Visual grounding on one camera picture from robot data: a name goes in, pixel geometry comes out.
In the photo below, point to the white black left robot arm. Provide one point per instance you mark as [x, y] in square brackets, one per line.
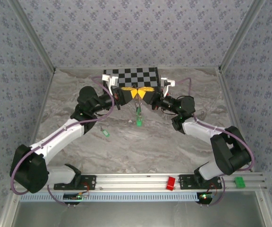
[55, 142]

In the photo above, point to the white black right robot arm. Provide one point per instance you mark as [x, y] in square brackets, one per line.
[197, 128]

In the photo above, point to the black checkerboard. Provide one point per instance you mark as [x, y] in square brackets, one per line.
[138, 75]

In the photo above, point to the red plastic brick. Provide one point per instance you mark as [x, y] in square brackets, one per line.
[170, 182]

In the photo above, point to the small circuit board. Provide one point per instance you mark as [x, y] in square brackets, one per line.
[204, 196]
[71, 196]

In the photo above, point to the green plastic brick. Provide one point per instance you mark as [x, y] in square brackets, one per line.
[240, 182]

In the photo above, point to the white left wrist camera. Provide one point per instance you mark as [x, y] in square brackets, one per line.
[112, 81]

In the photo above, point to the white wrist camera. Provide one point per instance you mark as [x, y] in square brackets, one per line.
[170, 82]
[112, 81]

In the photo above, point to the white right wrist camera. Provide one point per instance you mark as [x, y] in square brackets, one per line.
[170, 82]

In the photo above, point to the aluminium frame side rail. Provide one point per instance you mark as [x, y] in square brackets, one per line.
[229, 94]
[46, 94]

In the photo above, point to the aluminium frame post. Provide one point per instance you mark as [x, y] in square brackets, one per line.
[34, 35]
[240, 35]

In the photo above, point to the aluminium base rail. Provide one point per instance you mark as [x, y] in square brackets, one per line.
[131, 182]

